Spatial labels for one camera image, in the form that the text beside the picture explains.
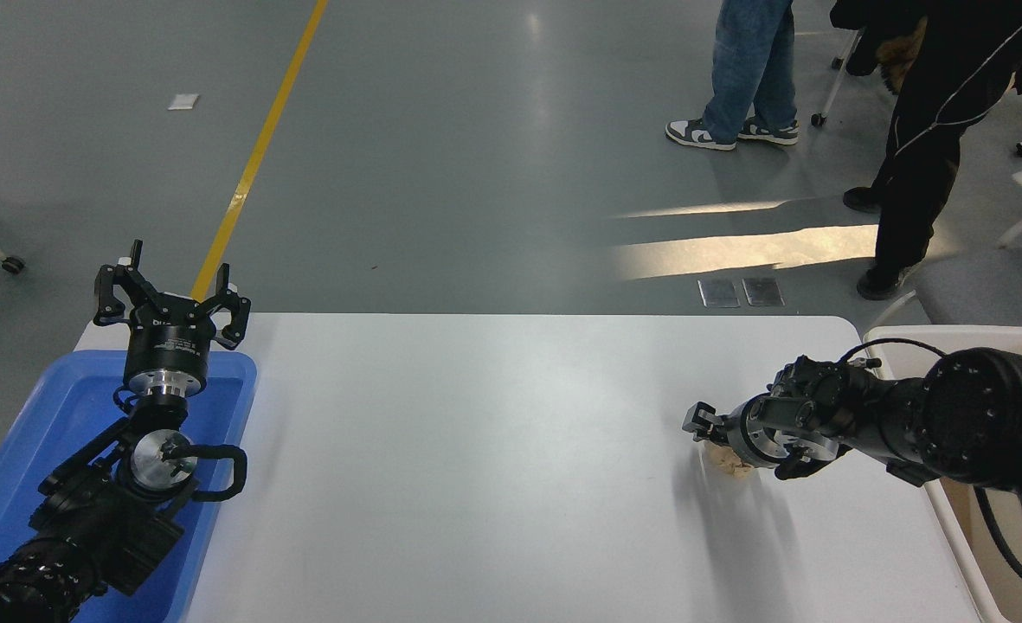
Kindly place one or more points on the metal floor plate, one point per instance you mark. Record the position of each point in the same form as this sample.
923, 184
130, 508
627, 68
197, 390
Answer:
719, 293
763, 292

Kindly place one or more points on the blue plastic tray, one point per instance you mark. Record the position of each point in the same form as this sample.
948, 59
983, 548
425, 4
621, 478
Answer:
61, 407

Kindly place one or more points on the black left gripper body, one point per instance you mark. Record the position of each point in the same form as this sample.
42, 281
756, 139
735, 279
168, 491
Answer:
169, 342

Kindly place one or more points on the yellow floor tape line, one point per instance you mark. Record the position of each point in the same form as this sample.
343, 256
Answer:
260, 147

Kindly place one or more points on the tan paper ball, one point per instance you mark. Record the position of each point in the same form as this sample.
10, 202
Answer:
735, 468

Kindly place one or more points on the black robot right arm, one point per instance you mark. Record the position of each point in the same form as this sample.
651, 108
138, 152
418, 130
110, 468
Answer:
986, 415

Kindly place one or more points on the white chair leg with caster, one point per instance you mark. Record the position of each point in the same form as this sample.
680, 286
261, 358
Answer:
832, 86

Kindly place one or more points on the grey chair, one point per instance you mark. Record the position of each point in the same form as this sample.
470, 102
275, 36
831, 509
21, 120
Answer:
995, 285

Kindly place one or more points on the large pale bin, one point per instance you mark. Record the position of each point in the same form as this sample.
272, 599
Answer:
971, 567

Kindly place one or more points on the person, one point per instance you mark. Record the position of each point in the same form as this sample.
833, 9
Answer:
935, 130
748, 69

